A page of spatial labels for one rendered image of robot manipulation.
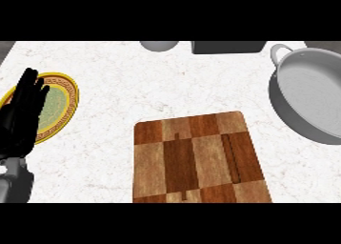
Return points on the yellow and green plate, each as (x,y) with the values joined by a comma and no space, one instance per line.
(55,108)

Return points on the dark grey box appliance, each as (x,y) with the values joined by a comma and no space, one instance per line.
(229,46)

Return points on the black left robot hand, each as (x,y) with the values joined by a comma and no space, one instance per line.
(20,120)

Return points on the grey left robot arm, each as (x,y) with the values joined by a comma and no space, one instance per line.
(11,184)

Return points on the checkered wooden cutting board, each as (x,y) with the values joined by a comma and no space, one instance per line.
(197,158)

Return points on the grey round bowl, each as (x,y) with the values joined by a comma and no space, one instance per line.
(160,45)

